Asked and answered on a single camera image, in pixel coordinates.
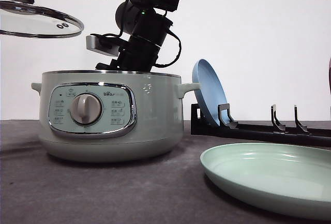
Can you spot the blue plate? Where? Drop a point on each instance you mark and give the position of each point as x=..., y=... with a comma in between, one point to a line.
x=212, y=92

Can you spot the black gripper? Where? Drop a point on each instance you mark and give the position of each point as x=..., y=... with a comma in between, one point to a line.
x=137, y=55

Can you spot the glass pot lid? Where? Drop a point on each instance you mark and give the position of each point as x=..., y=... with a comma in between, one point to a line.
x=35, y=21

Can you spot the green electric steamer pot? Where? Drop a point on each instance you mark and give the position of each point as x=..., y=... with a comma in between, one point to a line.
x=111, y=116

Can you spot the black camera cable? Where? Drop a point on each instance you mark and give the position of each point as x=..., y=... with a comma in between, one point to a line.
x=158, y=66

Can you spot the black plate rack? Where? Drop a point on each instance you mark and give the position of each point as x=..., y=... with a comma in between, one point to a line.
x=274, y=132

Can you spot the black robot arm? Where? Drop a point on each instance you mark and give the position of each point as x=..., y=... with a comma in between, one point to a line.
x=146, y=25

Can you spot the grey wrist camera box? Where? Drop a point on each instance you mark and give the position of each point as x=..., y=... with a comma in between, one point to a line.
x=93, y=43

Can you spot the dark reddish object at edge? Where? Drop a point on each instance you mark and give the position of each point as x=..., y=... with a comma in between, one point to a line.
x=330, y=76

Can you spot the green plate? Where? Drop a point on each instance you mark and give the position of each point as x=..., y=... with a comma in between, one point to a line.
x=290, y=177

